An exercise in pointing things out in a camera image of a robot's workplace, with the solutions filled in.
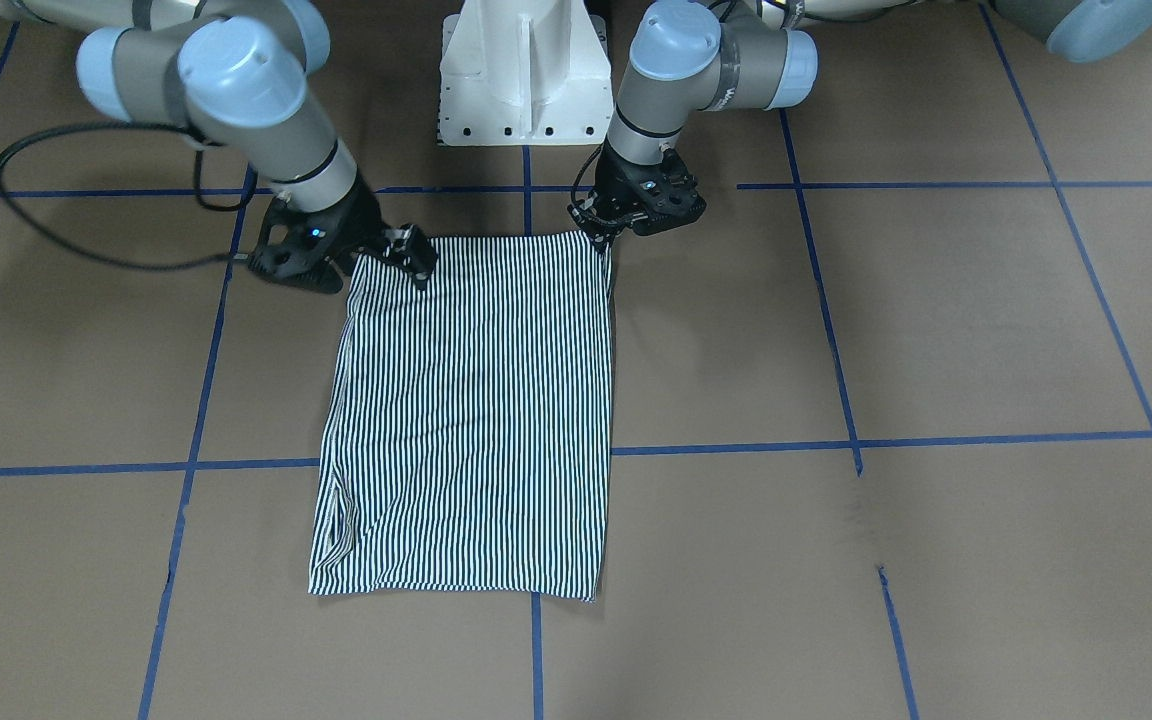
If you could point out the white pedestal column base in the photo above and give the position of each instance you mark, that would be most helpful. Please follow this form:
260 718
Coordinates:
518 73

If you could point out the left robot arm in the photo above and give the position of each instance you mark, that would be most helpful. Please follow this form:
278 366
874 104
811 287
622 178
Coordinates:
689 56

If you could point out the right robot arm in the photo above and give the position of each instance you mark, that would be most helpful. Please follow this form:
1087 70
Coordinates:
232 74

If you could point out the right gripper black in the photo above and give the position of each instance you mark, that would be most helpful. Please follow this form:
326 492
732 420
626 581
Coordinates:
364 222

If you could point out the striped polo shirt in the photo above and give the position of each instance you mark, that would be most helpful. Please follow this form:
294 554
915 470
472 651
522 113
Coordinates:
467 445

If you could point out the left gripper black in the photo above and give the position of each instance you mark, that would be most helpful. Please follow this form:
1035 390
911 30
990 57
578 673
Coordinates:
617 190

